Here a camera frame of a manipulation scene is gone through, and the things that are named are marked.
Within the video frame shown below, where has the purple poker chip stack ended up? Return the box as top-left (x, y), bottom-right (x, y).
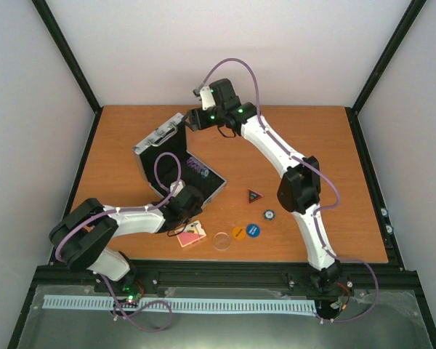
top-left (186, 157), bottom-right (206, 174)

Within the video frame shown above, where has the blue green chip stack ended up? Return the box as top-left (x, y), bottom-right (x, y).
top-left (263, 209), bottom-right (275, 220)
top-left (200, 169), bottom-right (209, 178)

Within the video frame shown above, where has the aluminium poker case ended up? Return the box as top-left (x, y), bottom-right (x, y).
top-left (132, 113), bottom-right (227, 205)

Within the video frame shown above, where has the triangular all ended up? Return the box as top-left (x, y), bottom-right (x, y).
top-left (247, 188), bottom-right (264, 204)

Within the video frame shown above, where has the pink yellow card deck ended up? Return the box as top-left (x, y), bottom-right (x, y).
top-left (175, 220), bottom-right (206, 248)

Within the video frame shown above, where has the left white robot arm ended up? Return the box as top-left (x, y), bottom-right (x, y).
top-left (49, 185), bottom-right (203, 293)

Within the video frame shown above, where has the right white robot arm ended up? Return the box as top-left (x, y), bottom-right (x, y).
top-left (187, 79), bottom-right (342, 293)

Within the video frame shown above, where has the orange big blind button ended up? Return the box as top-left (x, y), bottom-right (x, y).
top-left (232, 226), bottom-right (246, 241)

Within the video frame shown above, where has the blue small blind button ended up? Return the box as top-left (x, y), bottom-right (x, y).
top-left (246, 223), bottom-right (261, 238)

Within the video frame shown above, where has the clear round dealer button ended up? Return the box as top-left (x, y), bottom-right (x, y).
top-left (213, 232), bottom-right (232, 251)

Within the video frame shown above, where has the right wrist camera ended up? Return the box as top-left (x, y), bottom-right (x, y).
top-left (193, 86), bottom-right (216, 111)

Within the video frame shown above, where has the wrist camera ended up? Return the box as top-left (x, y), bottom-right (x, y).
top-left (170, 180), bottom-right (185, 196)
top-left (193, 86), bottom-right (216, 111)

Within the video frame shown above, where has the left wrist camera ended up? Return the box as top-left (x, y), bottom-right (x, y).
top-left (170, 180), bottom-right (185, 196)

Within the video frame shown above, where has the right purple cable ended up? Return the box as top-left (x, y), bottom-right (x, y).
top-left (201, 57), bottom-right (380, 324)

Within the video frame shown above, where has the light blue cable duct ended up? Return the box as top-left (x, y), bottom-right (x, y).
top-left (41, 295), bottom-right (317, 316)

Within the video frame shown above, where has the black aluminium frame rail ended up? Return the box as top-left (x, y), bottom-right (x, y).
top-left (31, 260), bottom-right (424, 299)

